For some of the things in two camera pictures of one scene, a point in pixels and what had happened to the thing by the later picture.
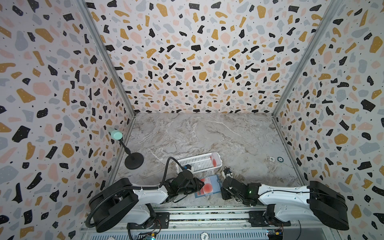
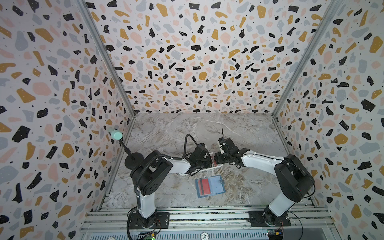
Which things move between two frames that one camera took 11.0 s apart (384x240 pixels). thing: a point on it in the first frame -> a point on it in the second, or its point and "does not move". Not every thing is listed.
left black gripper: x=198 y=185 -> x=209 y=159
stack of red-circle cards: x=216 y=159 does not move
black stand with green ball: x=134 y=160 does not move
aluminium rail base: x=206 y=222 does not move
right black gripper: x=227 y=179 -> x=221 y=156
